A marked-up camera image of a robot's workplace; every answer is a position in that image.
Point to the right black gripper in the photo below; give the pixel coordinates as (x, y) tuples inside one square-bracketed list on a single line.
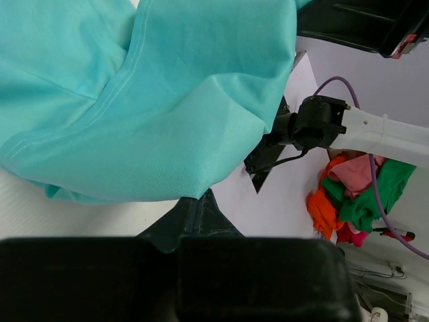
[(389, 28)]

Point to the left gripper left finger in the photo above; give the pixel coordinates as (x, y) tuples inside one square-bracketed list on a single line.
[(95, 278)]

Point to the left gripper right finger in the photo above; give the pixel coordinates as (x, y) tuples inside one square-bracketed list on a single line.
[(235, 278)]

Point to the teal t shirt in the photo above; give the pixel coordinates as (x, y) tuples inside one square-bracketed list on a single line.
[(111, 102)]

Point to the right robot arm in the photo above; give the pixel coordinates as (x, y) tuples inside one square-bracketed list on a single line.
[(332, 123)]

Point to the orange garment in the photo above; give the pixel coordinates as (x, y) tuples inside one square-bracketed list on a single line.
[(319, 206)]

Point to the magenta garment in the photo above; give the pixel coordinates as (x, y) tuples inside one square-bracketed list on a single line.
[(349, 234)]

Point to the pink garment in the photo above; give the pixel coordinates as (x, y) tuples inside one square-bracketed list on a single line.
[(354, 174)]

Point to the green garment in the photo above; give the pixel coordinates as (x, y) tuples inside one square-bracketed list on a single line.
[(363, 210)]

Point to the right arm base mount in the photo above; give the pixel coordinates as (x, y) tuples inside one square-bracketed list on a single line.
[(260, 161)]

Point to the red handled tool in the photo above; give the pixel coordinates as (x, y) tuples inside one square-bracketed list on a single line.
[(406, 235)]

